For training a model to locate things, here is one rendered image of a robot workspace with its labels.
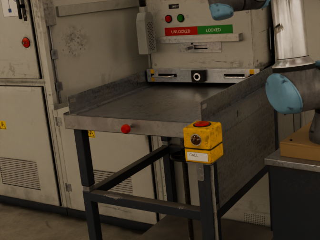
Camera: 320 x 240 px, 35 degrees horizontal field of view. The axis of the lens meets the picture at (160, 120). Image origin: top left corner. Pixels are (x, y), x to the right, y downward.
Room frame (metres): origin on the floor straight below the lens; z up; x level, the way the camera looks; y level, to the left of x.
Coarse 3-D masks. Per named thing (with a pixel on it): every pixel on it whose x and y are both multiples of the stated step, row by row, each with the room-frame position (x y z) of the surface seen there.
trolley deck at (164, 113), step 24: (144, 96) 2.05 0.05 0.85; (168, 96) 2.01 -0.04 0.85; (192, 96) 1.96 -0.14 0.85; (264, 96) 1.92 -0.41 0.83; (72, 120) 1.84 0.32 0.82; (96, 120) 1.78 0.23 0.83; (120, 120) 1.72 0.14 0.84; (144, 120) 1.67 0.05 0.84; (168, 120) 1.62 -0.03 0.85; (192, 120) 1.59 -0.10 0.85; (216, 120) 1.56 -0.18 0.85; (240, 120) 1.72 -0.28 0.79
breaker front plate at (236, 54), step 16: (160, 0) 2.24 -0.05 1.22; (176, 0) 2.20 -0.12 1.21; (192, 0) 2.15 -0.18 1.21; (160, 16) 2.24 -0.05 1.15; (176, 16) 2.20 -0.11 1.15; (192, 16) 2.16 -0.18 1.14; (208, 16) 2.12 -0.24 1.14; (240, 16) 2.04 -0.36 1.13; (160, 32) 2.25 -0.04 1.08; (240, 32) 2.04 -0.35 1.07; (160, 48) 2.25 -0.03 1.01; (176, 48) 2.21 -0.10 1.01; (208, 48) 2.12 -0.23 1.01; (224, 48) 2.08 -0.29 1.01; (240, 48) 2.04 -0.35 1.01; (160, 64) 2.26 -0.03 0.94; (176, 64) 2.21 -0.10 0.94; (192, 64) 2.17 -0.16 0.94; (208, 64) 2.13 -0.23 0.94; (224, 64) 2.09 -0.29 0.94; (240, 64) 2.05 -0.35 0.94
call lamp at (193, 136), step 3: (192, 135) 1.30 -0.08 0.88; (195, 135) 1.29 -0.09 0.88; (198, 135) 1.29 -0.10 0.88; (192, 138) 1.29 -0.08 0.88; (195, 138) 1.28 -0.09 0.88; (198, 138) 1.29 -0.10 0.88; (192, 141) 1.29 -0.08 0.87; (195, 141) 1.28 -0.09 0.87; (198, 141) 1.28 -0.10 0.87; (201, 141) 1.29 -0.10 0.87; (195, 144) 1.29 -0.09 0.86; (198, 144) 1.29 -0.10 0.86
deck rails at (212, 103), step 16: (128, 80) 2.17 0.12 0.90; (144, 80) 2.28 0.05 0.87; (256, 80) 1.94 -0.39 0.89; (80, 96) 1.91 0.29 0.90; (96, 96) 1.99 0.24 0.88; (112, 96) 2.07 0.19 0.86; (224, 96) 1.69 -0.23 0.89; (240, 96) 1.81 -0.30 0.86; (80, 112) 1.85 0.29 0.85; (208, 112) 1.59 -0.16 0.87
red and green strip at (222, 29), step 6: (168, 30) 2.22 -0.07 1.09; (174, 30) 2.21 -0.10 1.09; (180, 30) 2.19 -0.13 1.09; (186, 30) 2.18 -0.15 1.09; (192, 30) 2.16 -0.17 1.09; (198, 30) 2.14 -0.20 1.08; (204, 30) 2.13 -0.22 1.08; (210, 30) 2.11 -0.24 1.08; (216, 30) 2.10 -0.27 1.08; (222, 30) 2.08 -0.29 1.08; (228, 30) 2.07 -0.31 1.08
